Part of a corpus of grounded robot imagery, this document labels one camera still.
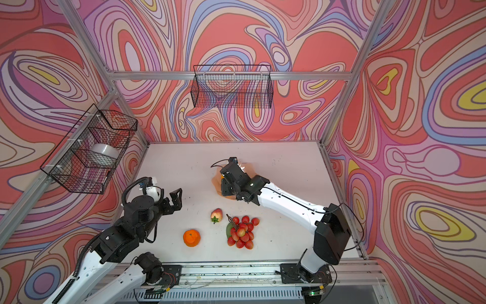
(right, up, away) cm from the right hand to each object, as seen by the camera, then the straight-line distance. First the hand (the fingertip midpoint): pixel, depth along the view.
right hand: (228, 188), depth 80 cm
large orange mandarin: (-15, -20, -2) cm, 25 cm away
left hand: (-20, +1, -9) cm, 22 cm away
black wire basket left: (-52, +13, -10) cm, 55 cm away
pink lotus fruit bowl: (-8, +2, +18) cm, 20 cm away
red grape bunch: (+6, -18, -5) cm, 19 cm away
